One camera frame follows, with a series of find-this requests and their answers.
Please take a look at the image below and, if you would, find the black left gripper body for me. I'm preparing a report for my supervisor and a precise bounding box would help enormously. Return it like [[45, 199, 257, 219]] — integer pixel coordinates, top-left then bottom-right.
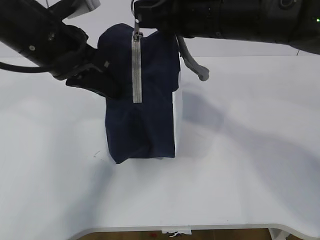
[[37, 23, 96, 81]]

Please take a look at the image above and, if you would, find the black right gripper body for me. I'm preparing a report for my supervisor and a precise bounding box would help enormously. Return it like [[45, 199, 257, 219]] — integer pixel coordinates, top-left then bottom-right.
[[133, 0, 196, 40]]

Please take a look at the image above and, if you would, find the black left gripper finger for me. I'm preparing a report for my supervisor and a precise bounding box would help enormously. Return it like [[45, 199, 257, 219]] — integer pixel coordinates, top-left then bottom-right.
[[84, 44, 121, 98], [65, 77, 109, 98]]

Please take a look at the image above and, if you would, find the navy blue lunch bag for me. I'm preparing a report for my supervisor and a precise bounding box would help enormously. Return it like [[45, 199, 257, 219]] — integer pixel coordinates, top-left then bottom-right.
[[97, 23, 209, 164]]

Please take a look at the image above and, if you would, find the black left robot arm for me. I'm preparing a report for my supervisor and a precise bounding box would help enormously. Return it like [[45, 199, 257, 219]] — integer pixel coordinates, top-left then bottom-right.
[[0, 0, 121, 99]]

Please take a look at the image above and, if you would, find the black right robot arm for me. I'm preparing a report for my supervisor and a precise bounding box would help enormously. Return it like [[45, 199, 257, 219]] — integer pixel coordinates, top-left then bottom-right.
[[133, 0, 320, 55]]

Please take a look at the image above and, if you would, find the white tape scrap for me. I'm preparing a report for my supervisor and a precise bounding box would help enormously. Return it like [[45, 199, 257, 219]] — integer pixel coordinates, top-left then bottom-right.
[[161, 227, 192, 238]]

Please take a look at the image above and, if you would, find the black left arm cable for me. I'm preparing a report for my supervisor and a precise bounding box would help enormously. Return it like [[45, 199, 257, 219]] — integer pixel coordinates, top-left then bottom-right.
[[0, 44, 86, 75]]

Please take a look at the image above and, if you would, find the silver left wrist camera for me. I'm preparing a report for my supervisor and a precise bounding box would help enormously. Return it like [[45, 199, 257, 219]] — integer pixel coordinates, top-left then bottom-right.
[[67, 0, 101, 19]]

